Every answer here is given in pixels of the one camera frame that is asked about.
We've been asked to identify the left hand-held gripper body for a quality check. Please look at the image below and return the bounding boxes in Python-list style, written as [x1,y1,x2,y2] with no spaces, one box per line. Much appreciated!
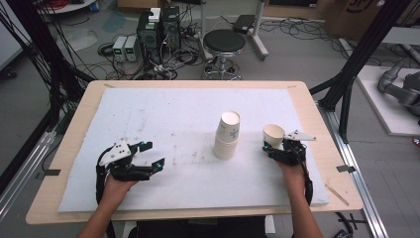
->
[95,139,157,182]

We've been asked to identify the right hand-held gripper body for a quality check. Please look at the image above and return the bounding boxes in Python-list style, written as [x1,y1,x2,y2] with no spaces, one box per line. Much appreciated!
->
[266,129,317,167]

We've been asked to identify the white paper cup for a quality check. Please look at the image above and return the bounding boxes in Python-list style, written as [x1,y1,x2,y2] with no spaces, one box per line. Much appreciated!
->
[262,123,286,150]

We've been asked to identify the stack of paper cups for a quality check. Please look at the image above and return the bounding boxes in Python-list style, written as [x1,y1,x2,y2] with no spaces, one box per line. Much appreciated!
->
[212,110,242,162]

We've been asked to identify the person's right hand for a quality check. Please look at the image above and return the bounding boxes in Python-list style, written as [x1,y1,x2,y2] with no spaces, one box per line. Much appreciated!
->
[278,160,309,196]

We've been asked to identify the person's left hand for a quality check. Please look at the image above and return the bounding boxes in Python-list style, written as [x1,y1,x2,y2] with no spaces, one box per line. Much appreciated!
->
[104,174,141,208]

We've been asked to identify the white foam mat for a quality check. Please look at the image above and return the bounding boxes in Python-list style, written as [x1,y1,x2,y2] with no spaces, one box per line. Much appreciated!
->
[57,86,331,214]

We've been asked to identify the person's dark clothing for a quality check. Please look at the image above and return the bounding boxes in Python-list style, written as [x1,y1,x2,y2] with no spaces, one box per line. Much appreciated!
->
[127,216,269,238]

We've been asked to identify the black parts on floor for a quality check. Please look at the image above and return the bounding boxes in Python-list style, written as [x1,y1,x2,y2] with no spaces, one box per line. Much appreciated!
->
[332,211,368,238]

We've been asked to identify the grey power supply unit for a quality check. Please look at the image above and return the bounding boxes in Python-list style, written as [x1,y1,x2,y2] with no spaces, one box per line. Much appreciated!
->
[111,36,129,63]
[124,35,140,63]

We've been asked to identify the white platform board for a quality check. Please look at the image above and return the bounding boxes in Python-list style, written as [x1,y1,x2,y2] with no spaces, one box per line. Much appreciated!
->
[356,64,420,138]

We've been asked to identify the black computer tower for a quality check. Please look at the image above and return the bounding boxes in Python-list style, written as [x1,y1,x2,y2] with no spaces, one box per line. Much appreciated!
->
[136,11,163,64]
[160,5,182,52]

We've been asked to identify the black round stool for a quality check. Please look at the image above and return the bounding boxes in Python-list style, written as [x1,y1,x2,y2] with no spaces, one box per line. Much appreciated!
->
[201,28,248,81]

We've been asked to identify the black flat device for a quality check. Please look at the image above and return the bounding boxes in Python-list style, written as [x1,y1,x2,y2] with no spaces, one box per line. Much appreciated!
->
[232,14,258,35]

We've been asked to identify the small white box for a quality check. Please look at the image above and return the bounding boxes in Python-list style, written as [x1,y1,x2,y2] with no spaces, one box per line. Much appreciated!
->
[148,7,162,24]

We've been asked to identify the brown cardboard box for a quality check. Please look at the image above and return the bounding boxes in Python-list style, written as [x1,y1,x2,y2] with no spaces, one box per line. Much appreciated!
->
[324,0,420,42]

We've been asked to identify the right hand-held gripper cable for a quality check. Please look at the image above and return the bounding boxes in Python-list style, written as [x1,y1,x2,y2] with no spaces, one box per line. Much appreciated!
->
[296,153,315,206]

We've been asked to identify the aluminium rail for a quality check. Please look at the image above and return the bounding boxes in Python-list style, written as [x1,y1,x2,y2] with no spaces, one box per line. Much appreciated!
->
[0,129,57,221]
[317,101,390,238]

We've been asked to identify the tangle of floor cables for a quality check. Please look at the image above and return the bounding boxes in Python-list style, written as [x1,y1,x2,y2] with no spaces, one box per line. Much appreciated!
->
[86,19,207,81]

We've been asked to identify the black frame post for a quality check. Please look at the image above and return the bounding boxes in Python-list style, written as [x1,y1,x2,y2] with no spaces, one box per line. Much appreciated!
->
[309,0,414,144]

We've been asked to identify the black frame with cables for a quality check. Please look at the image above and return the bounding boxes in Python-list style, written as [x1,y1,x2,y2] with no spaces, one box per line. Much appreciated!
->
[0,0,97,133]

